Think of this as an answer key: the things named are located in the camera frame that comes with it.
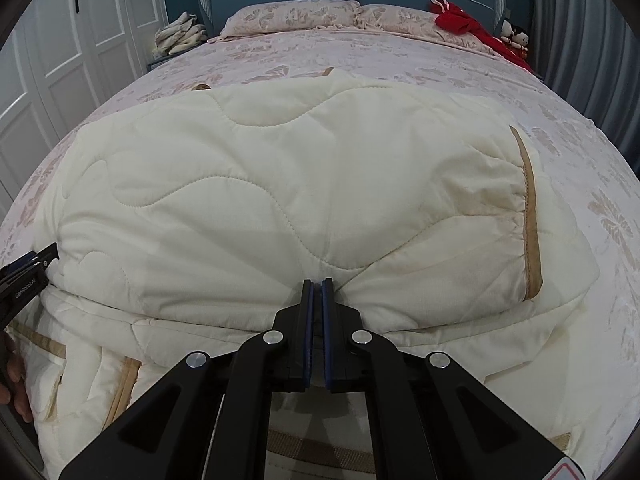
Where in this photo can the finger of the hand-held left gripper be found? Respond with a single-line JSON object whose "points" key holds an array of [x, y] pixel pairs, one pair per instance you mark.
{"points": [[35, 259]]}

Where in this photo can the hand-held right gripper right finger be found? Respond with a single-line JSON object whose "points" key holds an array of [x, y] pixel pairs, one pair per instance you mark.
{"points": [[328, 320]]}

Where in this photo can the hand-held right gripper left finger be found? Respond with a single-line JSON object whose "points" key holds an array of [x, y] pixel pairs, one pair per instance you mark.
{"points": [[309, 320]]}

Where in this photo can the cream quilted garment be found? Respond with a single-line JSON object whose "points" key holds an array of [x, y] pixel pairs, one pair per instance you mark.
{"points": [[300, 185]]}

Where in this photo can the person's left hand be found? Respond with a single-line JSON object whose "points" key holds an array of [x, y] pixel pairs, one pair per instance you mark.
{"points": [[14, 375]]}

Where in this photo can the white wardrobe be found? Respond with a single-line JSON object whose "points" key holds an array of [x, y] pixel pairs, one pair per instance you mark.
{"points": [[60, 50]]}

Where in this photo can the pile of cream cloths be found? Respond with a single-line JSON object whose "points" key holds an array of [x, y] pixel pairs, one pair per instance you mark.
{"points": [[180, 35]]}

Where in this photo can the pink butterfly bed cover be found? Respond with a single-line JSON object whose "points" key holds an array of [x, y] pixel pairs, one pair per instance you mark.
{"points": [[410, 65]]}

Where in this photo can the pink butterfly pillow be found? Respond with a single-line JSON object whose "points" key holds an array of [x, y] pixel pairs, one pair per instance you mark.
{"points": [[400, 22], [290, 19]]}

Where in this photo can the red garment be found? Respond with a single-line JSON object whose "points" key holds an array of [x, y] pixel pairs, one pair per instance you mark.
{"points": [[465, 25]]}

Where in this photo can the small plush doll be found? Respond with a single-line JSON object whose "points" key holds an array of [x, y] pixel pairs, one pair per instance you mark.
{"points": [[516, 37]]}

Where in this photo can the grey curtain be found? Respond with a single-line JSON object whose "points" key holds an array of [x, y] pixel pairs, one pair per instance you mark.
{"points": [[585, 35]]}

